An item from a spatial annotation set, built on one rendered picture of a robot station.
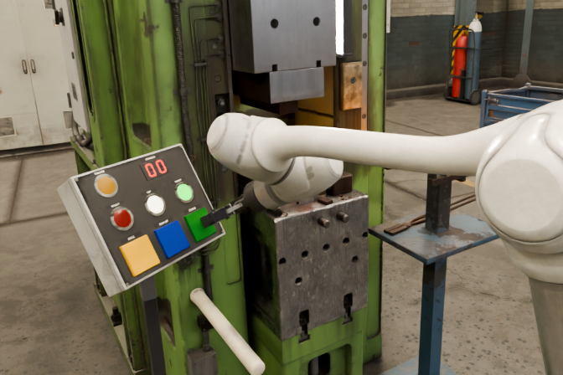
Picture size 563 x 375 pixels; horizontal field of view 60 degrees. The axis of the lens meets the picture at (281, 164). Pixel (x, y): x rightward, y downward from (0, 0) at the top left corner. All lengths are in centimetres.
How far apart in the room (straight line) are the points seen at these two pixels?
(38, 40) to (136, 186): 553
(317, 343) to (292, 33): 108
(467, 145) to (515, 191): 29
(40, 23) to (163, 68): 524
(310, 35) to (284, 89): 19
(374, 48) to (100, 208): 118
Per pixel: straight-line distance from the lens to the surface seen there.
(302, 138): 84
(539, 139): 52
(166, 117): 153
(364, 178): 198
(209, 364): 186
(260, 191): 108
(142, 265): 119
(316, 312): 179
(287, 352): 181
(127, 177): 125
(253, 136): 89
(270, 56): 149
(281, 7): 151
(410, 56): 947
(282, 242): 159
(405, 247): 173
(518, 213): 52
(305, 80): 157
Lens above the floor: 152
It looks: 17 degrees down
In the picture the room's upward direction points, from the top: 2 degrees counter-clockwise
